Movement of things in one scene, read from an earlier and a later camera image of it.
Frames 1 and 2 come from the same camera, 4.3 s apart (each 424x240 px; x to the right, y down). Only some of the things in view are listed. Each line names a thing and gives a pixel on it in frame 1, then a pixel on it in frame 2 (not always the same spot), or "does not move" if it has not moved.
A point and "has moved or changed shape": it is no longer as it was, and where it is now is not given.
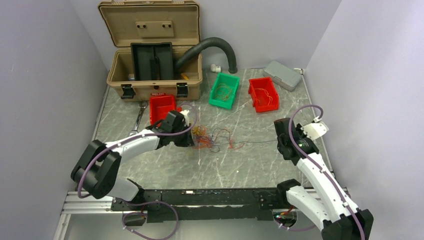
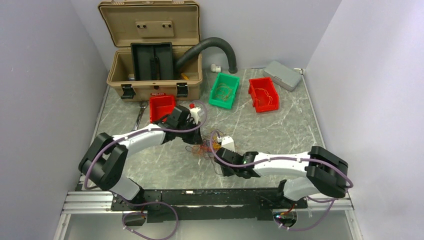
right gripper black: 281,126 -> 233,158
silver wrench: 143,105 does not move
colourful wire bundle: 202,138 has moved or changed shape
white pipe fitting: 214,68 does not move
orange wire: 223,91 does not move
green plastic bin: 224,90 does not move
